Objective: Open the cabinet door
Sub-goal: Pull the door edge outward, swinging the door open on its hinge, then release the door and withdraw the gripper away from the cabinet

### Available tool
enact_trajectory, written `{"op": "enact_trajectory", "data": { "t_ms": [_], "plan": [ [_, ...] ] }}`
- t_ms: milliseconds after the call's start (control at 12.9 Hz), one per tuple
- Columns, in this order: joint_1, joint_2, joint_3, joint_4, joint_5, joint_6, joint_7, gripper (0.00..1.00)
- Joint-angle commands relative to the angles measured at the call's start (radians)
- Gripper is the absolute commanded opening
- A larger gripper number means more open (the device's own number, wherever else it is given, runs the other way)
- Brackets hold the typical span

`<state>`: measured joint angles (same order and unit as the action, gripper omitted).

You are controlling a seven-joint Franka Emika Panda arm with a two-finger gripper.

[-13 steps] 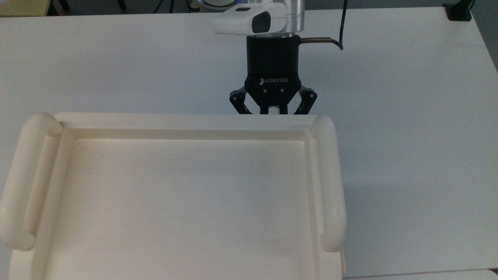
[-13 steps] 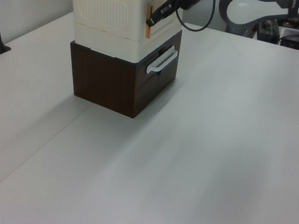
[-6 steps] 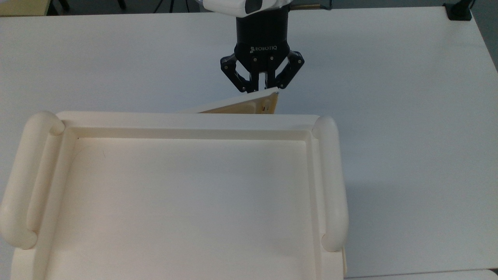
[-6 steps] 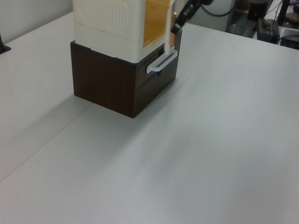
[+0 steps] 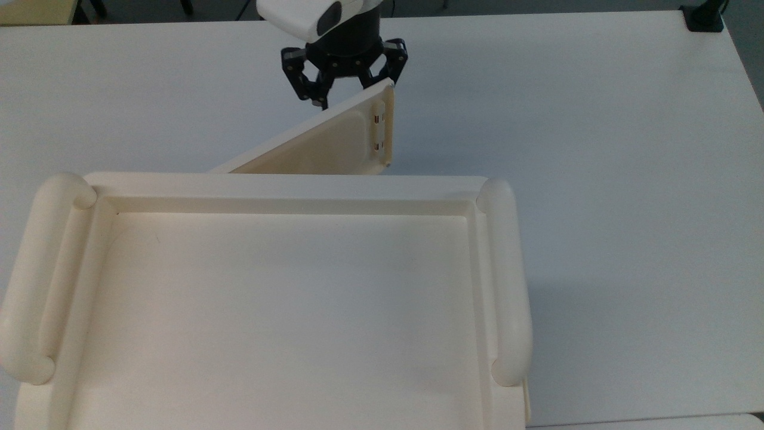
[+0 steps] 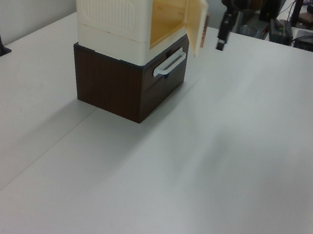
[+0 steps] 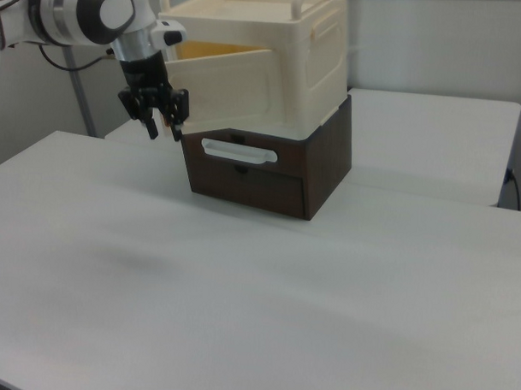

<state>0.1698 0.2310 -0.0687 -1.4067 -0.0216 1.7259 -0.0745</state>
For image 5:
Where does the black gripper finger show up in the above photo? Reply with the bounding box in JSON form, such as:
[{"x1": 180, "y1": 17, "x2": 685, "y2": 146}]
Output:
[
  {"x1": 357, "y1": 38, "x2": 409, "y2": 90},
  {"x1": 281, "y1": 47, "x2": 330, "y2": 112}
]

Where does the large cream plastic tray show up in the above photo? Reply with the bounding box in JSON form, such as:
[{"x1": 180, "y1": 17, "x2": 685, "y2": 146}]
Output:
[{"x1": 0, "y1": 172, "x2": 533, "y2": 430}]

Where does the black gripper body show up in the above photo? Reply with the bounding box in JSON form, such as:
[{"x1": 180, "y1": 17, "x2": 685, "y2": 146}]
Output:
[{"x1": 304, "y1": 35, "x2": 386, "y2": 83}]

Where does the yellow wooden table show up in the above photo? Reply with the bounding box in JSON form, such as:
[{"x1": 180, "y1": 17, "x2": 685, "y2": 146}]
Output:
[{"x1": 0, "y1": 0, "x2": 79, "y2": 26}]

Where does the cream plastic cabinet door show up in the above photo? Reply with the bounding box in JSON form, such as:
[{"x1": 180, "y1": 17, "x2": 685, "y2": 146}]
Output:
[{"x1": 208, "y1": 78, "x2": 396, "y2": 176}]

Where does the black table clamp mount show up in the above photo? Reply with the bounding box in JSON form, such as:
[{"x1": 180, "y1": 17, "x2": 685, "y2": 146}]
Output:
[{"x1": 679, "y1": 0, "x2": 731, "y2": 33}]

